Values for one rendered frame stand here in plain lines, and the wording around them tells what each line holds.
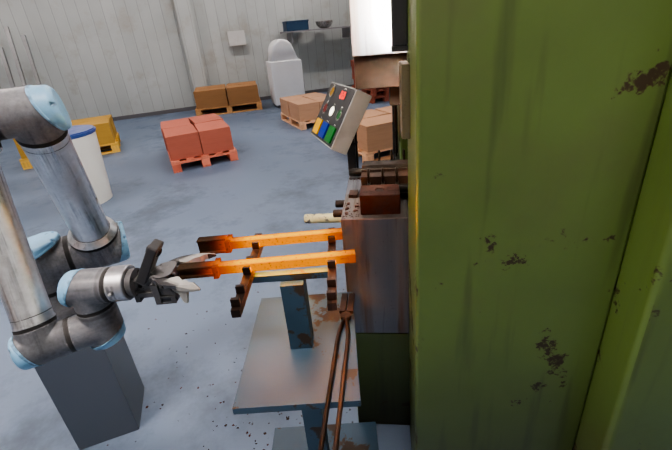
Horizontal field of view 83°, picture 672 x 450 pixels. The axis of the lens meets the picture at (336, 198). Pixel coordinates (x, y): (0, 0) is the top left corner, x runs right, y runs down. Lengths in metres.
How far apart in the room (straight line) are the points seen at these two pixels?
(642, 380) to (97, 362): 1.66
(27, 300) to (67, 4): 8.92
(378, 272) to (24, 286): 0.93
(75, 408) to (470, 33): 1.81
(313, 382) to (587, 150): 0.79
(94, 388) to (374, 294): 1.13
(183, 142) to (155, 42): 4.90
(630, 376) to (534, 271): 0.29
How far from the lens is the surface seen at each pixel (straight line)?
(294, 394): 1.03
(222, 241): 1.11
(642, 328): 1.03
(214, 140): 5.03
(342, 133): 1.69
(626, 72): 0.87
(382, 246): 1.19
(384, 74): 1.17
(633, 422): 1.22
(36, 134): 1.20
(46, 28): 9.97
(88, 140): 4.46
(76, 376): 1.81
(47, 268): 1.61
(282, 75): 8.38
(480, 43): 0.77
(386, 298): 1.30
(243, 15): 9.73
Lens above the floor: 1.44
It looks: 24 degrees down
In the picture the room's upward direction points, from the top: 5 degrees counter-clockwise
